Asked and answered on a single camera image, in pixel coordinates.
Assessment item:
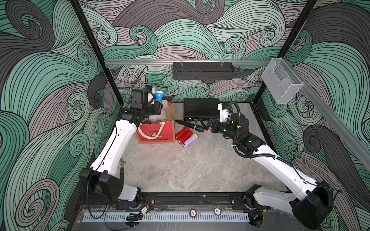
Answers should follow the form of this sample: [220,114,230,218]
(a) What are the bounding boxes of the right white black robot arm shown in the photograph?
[201,113,335,230]

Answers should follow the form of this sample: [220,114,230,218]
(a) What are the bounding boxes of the red flashlight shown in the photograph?
[177,131,193,144]
[175,126,190,140]

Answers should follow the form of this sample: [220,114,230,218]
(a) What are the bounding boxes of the black wall shelf tray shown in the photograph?
[172,61,235,82]

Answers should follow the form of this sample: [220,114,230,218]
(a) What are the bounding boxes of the black hard case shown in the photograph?
[184,98,220,121]

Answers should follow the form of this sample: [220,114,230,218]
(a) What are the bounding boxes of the small blue object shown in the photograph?
[155,90,164,104]

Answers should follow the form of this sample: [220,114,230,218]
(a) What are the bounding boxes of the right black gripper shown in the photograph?
[200,116,240,143]

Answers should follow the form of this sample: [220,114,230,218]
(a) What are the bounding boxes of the black tool on table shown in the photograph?
[119,158,126,181]

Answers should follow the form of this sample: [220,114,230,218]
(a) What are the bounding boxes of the clear plastic wall bin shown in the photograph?
[261,58,303,105]

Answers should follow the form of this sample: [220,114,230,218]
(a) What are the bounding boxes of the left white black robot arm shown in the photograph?
[79,85,163,203]

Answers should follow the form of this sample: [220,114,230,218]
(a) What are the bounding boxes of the red jute tote bag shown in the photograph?
[136,100,175,144]

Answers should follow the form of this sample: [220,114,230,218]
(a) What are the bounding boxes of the white slotted cable duct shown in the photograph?
[82,212,250,223]

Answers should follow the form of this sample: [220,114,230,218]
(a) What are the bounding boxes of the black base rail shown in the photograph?
[139,192,272,211]

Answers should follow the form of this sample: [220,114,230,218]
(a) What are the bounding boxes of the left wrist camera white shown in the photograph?
[144,84,155,105]

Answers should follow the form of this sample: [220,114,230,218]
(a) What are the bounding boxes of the purple flashlight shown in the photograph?
[182,134,198,148]

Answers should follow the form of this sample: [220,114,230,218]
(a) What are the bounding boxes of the black microphone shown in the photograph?
[175,119,204,132]

